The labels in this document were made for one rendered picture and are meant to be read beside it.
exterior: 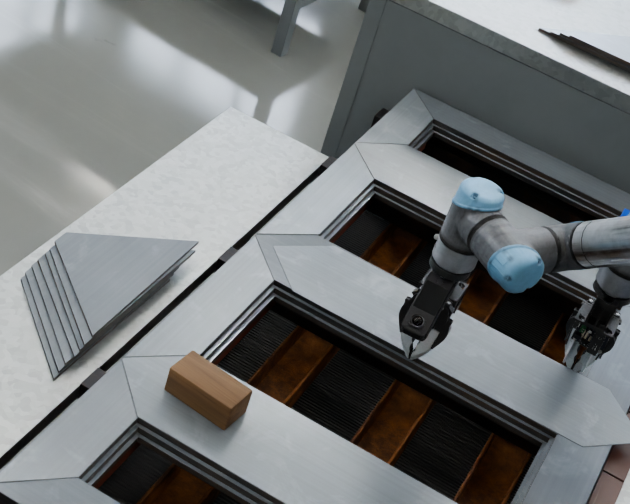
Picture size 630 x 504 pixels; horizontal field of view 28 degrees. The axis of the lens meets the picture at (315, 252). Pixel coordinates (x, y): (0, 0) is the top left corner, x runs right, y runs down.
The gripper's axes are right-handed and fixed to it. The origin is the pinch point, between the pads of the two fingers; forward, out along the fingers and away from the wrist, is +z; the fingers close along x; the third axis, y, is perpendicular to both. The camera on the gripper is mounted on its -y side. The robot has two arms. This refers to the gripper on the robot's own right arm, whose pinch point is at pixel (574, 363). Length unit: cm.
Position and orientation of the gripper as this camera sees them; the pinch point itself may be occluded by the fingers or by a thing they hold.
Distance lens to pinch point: 232.8
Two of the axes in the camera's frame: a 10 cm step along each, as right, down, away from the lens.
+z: -2.6, 7.6, 5.9
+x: 8.6, 4.6, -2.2
